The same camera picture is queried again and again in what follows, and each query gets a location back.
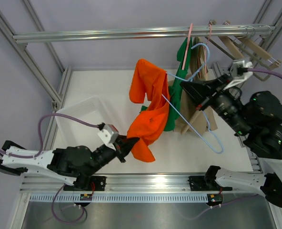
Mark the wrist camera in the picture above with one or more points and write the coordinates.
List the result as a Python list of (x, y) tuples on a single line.
[(239, 72), (108, 133)]

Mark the white slotted cable duct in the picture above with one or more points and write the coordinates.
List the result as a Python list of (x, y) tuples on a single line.
[(120, 198)]

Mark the wooden hanger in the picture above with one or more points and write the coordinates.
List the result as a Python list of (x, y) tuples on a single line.
[(234, 52), (255, 52)]

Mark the green t shirt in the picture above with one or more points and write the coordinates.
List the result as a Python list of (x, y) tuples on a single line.
[(175, 89)]

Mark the wooden hanger left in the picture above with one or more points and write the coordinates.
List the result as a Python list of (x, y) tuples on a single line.
[(234, 52)]

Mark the aluminium hanging rail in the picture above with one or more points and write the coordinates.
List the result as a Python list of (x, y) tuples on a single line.
[(144, 33)]

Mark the light blue wire hanger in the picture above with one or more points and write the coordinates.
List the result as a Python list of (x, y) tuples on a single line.
[(189, 118)]

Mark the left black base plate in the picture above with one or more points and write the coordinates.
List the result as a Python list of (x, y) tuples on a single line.
[(97, 183)]

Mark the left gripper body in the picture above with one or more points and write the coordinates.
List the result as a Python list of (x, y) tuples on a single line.
[(117, 146)]

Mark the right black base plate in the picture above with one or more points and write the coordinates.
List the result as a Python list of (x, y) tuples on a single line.
[(198, 183)]

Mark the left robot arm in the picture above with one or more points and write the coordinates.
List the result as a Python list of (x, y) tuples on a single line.
[(74, 165)]

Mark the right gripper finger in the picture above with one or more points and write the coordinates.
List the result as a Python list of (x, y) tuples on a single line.
[(207, 87), (201, 102)]

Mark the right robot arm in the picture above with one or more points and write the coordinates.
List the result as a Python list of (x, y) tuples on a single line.
[(259, 121)]

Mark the white plastic basket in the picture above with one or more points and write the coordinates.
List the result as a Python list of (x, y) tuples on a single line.
[(93, 111)]

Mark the wooden hanger right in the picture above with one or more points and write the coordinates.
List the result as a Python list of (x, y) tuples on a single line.
[(255, 52)]

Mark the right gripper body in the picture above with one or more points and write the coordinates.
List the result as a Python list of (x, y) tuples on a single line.
[(226, 82)]

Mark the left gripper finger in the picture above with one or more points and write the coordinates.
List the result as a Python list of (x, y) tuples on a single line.
[(124, 139), (127, 147)]

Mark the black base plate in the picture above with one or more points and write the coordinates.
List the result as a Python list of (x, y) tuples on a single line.
[(198, 183), (97, 183)]

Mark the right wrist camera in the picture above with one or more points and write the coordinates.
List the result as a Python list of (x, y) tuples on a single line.
[(239, 72)]

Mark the front aluminium rail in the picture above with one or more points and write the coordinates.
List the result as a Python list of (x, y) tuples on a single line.
[(154, 183)]

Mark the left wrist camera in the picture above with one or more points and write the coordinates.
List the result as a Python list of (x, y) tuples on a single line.
[(108, 133)]

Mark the orange t shirt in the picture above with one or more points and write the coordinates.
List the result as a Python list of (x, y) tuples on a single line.
[(151, 82)]

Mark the pink hanger with green shirt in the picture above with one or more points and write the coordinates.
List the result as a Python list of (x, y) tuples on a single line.
[(187, 46)]

